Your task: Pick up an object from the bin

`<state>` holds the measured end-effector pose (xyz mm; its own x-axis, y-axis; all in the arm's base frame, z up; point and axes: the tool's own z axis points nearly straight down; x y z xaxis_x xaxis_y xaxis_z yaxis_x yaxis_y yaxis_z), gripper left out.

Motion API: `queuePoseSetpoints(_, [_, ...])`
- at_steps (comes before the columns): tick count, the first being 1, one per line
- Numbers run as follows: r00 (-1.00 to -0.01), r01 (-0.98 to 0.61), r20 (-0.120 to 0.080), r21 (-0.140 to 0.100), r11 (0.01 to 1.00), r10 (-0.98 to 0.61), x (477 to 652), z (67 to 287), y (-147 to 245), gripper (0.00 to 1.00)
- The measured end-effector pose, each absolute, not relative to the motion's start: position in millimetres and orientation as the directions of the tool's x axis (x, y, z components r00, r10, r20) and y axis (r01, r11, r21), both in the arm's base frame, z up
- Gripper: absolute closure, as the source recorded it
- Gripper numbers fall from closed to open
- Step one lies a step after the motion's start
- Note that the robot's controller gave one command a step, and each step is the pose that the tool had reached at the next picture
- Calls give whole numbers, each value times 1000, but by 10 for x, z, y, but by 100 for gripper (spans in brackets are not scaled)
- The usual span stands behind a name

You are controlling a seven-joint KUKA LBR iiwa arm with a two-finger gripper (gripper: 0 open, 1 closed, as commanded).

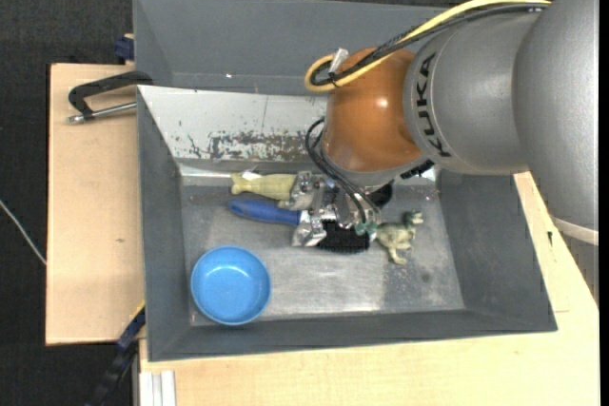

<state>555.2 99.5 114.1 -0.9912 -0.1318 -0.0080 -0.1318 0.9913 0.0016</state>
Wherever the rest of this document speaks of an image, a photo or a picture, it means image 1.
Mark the green toy dinosaur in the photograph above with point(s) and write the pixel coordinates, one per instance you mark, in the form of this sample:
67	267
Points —
395	237

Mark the black cylinder on white bracket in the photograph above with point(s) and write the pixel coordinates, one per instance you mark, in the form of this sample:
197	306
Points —
342	241

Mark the grey metal bin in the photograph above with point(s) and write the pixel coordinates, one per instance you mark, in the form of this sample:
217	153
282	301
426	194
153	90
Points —
333	290

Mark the brown cardboard board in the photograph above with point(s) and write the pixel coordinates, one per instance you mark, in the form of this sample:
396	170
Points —
90	214

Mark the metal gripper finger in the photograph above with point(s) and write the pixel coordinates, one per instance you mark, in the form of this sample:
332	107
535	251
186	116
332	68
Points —
308	233
305	190

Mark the blue bowl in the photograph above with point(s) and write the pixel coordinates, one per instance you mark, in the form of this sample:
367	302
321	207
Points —
230	285

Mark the pale yellow toy fish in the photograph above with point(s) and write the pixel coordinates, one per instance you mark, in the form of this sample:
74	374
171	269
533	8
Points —
266	186

